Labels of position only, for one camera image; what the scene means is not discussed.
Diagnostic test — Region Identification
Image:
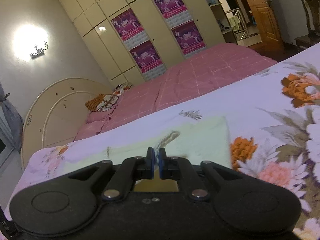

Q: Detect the cream knitted sweater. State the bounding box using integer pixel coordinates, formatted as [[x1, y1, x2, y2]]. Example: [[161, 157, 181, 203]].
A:
[[63, 116, 232, 173]]

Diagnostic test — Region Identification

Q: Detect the cream arched headboard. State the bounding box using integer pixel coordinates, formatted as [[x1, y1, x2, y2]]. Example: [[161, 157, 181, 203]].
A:
[[21, 77, 112, 168]]

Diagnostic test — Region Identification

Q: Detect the floral lilac bed sheet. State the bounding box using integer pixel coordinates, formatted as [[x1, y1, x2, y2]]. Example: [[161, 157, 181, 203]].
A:
[[15, 45, 319, 239]]

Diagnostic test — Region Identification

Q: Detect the grey blue curtain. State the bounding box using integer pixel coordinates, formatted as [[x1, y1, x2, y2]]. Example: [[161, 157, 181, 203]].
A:
[[1, 86, 24, 152]]

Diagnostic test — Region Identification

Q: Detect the orange patterned pillow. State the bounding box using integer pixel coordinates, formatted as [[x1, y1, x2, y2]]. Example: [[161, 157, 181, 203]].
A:
[[85, 94, 106, 112]]

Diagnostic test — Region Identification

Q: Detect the pink checked bed cover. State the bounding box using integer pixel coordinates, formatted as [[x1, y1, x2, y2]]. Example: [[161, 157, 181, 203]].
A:
[[75, 43, 276, 140]]

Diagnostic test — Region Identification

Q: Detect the brown wooden door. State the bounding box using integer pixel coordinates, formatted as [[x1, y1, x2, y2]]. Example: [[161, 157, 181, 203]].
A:
[[247, 0, 284, 52]]

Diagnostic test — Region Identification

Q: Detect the lower left purple poster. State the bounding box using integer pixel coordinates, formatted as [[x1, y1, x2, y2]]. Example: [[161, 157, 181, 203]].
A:
[[130, 40, 163, 74]]

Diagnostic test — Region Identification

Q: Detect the purple poster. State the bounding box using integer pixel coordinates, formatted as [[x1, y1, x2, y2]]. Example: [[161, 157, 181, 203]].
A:
[[153, 0, 187, 19], [111, 9, 144, 41], [171, 21, 206, 57], [130, 40, 163, 74]]

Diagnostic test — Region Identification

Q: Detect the dark wooden chair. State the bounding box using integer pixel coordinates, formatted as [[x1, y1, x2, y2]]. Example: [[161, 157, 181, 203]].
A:
[[295, 0, 319, 49]]

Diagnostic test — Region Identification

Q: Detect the lower right purple poster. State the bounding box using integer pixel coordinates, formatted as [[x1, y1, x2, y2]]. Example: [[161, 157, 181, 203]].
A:
[[171, 21, 206, 57]]

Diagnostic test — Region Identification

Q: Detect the upper left purple poster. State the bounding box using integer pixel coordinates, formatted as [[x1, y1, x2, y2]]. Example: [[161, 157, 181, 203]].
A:
[[111, 9, 144, 41]]

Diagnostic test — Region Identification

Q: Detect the cream wardrobe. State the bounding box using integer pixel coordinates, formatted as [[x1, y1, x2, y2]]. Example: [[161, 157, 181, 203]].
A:
[[59, 0, 235, 86]]

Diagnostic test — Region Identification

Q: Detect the upper right purple poster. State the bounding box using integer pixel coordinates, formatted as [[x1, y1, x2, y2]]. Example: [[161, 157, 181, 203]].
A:
[[153, 0, 187, 19]]

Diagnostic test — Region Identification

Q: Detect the wall lamp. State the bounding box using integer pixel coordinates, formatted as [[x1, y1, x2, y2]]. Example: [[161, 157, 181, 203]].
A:
[[12, 23, 49, 61]]

